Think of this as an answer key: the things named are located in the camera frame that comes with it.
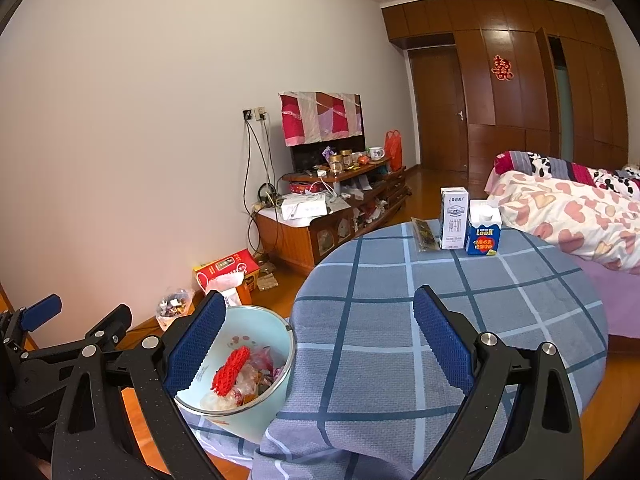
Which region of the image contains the pink heart quilt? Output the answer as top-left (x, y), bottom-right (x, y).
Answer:
top-left (487, 169), bottom-right (640, 277)

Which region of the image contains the blue plaid tablecloth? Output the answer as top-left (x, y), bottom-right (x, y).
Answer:
top-left (251, 222), bottom-right (610, 480)

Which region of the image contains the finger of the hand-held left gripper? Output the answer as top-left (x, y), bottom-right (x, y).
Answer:
top-left (20, 304), bottom-right (133, 376)
top-left (0, 294), bottom-right (64, 343)

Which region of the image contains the orange plastic bag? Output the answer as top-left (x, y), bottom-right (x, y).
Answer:
top-left (383, 129), bottom-right (404, 172)

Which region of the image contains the wooden wardrobe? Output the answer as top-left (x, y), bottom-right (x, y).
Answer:
top-left (380, 0), bottom-right (632, 182)

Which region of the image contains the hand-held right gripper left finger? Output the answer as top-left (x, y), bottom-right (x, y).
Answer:
top-left (50, 291), bottom-right (229, 480)

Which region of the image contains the purple bed sheet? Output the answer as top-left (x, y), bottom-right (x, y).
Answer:
top-left (574, 254), bottom-right (640, 337)

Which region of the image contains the clear red-printed plastic bag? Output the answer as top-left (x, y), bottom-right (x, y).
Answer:
top-left (234, 347), bottom-right (289, 402)

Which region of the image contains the red cardboard box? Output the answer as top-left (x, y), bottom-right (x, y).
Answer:
top-left (193, 248), bottom-right (261, 307)

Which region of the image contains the white flat box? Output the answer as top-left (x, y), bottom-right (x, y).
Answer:
top-left (280, 199), bottom-right (329, 223)

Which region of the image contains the black television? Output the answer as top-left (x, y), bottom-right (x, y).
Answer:
top-left (289, 95), bottom-right (367, 172)

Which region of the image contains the wooden door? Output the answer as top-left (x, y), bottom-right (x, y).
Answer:
top-left (407, 47), bottom-right (474, 172)

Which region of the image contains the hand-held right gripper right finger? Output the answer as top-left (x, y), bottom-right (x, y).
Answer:
top-left (413, 285), bottom-right (586, 480)

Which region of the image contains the clear bag of scraps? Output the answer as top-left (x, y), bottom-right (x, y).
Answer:
top-left (157, 287), bottom-right (196, 332)

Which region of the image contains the red foam net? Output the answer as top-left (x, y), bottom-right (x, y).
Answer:
top-left (210, 345), bottom-right (252, 397)

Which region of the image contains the wooden television stand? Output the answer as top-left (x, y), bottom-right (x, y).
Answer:
top-left (254, 157), bottom-right (414, 272)

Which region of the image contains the light blue waste bin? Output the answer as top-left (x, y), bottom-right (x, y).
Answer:
top-left (174, 305), bottom-right (296, 444)

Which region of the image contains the red paper decoration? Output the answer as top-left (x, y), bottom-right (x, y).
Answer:
top-left (490, 54), bottom-right (515, 82)

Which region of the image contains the blue milk carton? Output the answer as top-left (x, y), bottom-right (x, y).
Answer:
top-left (463, 199), bottom-right (503, 257)

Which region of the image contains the striped black-white blanket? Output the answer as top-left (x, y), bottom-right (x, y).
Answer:
top-left (493, 149), bottom-right (640, 202)

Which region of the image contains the white milk carton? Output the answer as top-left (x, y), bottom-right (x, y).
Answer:
top-left (439, 186), bottom-right (471, 251)

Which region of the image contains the black wall cable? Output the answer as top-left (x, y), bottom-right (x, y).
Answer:
top-left (243, 120), bottom-right (279, 257)

